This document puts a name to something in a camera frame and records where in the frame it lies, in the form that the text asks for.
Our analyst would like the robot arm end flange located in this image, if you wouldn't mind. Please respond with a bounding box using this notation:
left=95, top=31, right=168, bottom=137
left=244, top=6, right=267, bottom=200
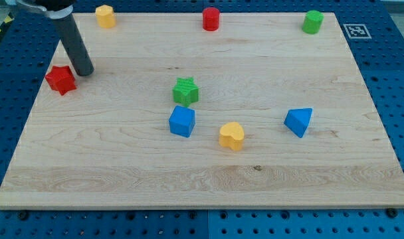
left=4, top=0, right=76, bottom=19

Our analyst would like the blue cube block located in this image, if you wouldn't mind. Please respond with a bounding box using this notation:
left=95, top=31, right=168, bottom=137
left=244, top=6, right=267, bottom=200
left=169, top=106, right=195, bottom=137

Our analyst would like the wooden board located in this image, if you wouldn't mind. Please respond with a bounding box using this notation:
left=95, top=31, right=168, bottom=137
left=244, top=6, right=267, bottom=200
left=0, top=13, right=404, bottom=210

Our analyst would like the green star block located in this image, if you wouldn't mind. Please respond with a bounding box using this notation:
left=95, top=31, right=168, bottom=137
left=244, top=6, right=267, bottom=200
left=172, top=77, right=199, bottom=107

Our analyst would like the yellow heart block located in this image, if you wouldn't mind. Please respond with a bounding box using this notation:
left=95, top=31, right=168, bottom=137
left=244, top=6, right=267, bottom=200
left=219, top=121, right=245, bottom=151

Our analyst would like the blue triangular prism block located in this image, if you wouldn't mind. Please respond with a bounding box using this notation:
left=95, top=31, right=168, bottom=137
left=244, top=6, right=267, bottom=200
left=284, top=108, right=313, bottom=138

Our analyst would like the red cylinder block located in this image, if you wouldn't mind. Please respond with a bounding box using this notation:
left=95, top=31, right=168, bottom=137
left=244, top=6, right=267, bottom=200
left=202, top=7, right=220, bottom=31

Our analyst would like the yellow hexagon block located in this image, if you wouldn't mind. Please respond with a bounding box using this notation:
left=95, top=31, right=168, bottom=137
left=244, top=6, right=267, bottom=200
left=95, top=5, right=116, bottom=29

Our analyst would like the red star block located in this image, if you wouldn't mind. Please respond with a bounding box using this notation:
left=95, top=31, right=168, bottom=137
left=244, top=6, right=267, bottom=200
left=45, top=66, right=77, bottom=96

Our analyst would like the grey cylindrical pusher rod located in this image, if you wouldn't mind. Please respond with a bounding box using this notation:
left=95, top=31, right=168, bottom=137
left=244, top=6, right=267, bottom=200
left=53, top=14, right=94, bottom=76

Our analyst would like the green cylinder block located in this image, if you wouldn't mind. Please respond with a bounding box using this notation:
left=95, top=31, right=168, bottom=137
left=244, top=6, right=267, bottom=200
left=302, top=10, right=324, bottom=35

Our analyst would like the white fiducial marker tag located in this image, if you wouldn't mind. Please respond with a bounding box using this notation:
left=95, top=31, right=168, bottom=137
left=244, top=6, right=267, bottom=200
left=343, top=23, right=371, bottom=39

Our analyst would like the black bolt front left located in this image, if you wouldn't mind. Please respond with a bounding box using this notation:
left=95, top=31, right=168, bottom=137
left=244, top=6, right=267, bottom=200
left=17, top=210, right=29, bottom=221

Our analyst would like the black bolt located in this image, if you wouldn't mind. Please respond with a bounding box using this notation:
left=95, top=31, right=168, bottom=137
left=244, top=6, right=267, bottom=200
left=17, top=210, right=29, bottom=221
left=385, top=208, right=399, bottom=218

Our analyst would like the black bolt front right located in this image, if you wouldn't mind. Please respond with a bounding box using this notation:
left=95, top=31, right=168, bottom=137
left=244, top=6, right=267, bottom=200
left=385, top=208, right=399, bottom=218

